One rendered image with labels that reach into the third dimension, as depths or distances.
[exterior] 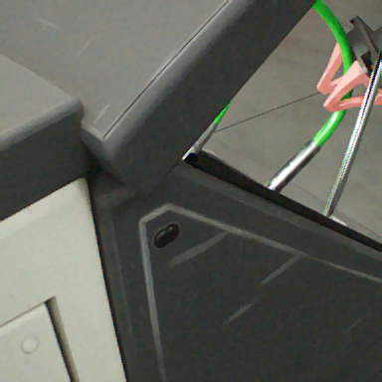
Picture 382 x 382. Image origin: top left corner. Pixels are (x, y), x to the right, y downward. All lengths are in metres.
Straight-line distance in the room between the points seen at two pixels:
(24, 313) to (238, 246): 0.12
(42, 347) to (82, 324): 0.02
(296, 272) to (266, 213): 0.06
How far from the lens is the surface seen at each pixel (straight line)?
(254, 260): 0.40
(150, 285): 0.35
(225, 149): 1.24
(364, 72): 0.80
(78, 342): 0.34
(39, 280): 0.31
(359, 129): 0.49
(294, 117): 3.15
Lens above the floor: 1.63
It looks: 36 degrees down
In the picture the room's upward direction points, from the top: 3 degrees counter-clockwise
